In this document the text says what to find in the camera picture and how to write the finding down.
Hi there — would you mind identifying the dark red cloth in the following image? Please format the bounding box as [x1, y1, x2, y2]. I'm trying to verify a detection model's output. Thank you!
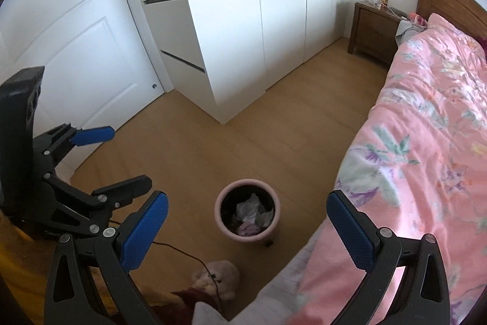
[170, 286, 214, 312]

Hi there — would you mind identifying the pink trash bin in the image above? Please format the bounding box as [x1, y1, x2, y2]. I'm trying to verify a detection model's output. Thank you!
[214, 179, 282, 243]

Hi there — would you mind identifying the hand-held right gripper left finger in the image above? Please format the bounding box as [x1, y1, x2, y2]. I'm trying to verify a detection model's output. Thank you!
[44, 190, 170, 325]

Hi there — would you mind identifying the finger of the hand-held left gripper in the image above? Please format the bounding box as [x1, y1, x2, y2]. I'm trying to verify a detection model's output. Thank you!
[36, 175, 153, 239]
[32, 123, 116, 177]

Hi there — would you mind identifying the white wardrobe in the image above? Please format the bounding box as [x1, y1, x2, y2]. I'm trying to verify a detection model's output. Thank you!
[127, 0, 353, 125]

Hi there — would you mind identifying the wooden headboard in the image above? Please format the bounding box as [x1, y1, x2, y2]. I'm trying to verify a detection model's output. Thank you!
[416, 0, 487, 44]

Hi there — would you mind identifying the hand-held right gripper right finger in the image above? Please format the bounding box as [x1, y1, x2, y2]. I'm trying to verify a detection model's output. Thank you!
[326, 190, 451, 325]

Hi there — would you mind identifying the white door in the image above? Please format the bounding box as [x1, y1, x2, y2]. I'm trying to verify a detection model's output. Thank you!
[0, 0, 169, 173]

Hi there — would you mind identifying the black cable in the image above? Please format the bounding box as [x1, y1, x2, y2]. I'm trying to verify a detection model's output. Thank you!
[110, 220, 226, 319]

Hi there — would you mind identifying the pale plush toy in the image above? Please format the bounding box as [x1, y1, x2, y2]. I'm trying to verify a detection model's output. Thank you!
[191, 260, 240, 302]

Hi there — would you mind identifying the grey white cloth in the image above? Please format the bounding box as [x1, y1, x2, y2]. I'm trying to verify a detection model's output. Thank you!
[395, 18, 424, 44]

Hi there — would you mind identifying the white tissue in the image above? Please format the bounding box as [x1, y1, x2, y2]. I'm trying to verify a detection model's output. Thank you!
[235, 194, 268, 225]

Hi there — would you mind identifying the dark wooden nightstand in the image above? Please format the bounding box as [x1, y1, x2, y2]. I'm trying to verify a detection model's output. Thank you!
[348, 0, 412, 65]

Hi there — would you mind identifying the pink floral duvet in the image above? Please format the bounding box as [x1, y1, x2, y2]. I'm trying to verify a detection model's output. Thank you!
[297, 13, 487, 325]

